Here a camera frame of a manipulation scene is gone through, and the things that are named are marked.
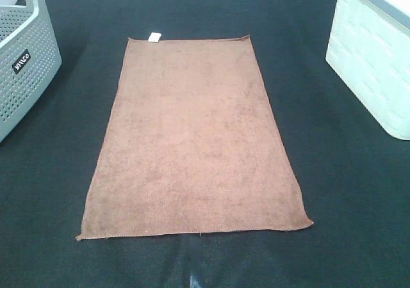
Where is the brown towel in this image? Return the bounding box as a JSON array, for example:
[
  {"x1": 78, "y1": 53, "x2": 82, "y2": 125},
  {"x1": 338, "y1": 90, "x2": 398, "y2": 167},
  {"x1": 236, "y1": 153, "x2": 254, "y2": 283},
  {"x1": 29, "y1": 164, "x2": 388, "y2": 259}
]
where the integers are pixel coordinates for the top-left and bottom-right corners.
[{"x1": 79, "y1": 36, "x2": 313, "y2": 240}]

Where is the white plastic storage bin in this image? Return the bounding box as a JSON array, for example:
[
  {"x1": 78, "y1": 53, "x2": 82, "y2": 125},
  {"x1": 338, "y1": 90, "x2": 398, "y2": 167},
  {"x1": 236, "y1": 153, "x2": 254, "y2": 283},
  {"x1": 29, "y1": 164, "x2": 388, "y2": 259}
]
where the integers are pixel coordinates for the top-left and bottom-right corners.
[{"x1": 325, "y1": 0, "x2": 409, "y2": 140}]

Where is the grey perforated plastic basket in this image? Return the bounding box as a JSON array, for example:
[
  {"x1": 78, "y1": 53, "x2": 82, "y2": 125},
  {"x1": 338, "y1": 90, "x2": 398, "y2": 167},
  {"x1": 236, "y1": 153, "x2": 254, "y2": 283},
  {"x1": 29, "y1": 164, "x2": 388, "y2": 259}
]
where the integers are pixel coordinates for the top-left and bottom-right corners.
[{"x1": 1, "y1": 0, "x2": 62, "y2": 139}]

